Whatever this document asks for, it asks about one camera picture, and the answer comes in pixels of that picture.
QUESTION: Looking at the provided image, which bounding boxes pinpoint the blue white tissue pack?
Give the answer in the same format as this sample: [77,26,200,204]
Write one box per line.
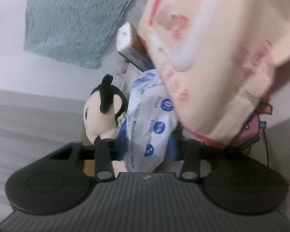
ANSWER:
[117,69,177,173]

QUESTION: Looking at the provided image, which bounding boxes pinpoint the black-haired plush doll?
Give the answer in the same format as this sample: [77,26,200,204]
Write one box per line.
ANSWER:
[83,74,128,146]

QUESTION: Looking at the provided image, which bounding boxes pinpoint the peach red plastic package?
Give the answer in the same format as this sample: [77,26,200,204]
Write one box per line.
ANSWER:
[138,0,290,148]

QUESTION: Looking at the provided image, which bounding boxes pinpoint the teal floral wall cloth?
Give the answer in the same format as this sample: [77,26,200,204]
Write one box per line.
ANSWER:
[24,0,132,69]

